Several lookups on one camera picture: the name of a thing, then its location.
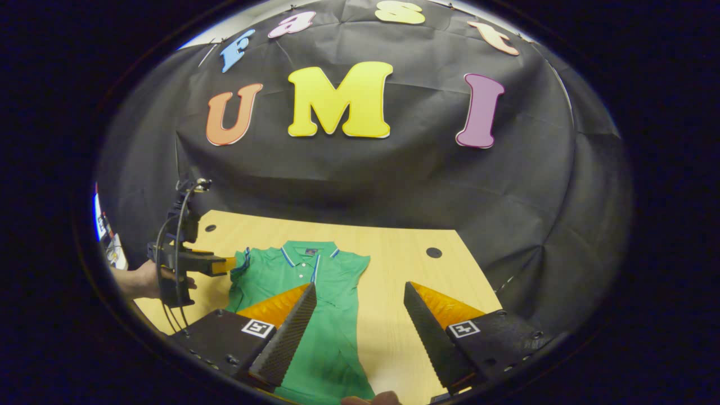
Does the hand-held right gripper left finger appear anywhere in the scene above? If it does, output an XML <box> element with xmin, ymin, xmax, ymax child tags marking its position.
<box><xmin>168</xmin><ymin>282</ymin><xmax>318</xmax><ymax>393</ymax></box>

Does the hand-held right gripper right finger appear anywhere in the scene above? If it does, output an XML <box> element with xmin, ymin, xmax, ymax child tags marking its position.
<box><xmin>403</xmin><ymin>281</ymin><xmax>556</xmax><ymax>395</ymax></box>

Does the green T-shirt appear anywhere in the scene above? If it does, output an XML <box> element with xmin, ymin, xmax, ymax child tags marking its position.
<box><xmin>225</xmin><ymin>241</ymin><xmax>376</xmax><ymax>405</ymax></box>

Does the white paper with round logo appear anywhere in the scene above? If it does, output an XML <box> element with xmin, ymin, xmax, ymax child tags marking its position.
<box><xmin>106</xmin><ymin>232</ymin><xmax>128</xmax><ymax>271</ymax></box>

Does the black backdrop cloth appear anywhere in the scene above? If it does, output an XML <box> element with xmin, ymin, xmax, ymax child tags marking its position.
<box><xmin>96</xmin><ymin>0</ymin><xmax>633</xmax><ymax>338</ymax></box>

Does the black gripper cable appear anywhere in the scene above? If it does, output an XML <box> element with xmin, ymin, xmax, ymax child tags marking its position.
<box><xmin>155</xmin><ymin>186</ymin><xmax>197</xmax><ymax>334</ymax></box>

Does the white and blue wall poster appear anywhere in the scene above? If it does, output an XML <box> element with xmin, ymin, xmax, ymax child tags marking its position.
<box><xmin>93</xmin><ymin>188</ymin><xmax>111</xmax><ymax>244</ymax></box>

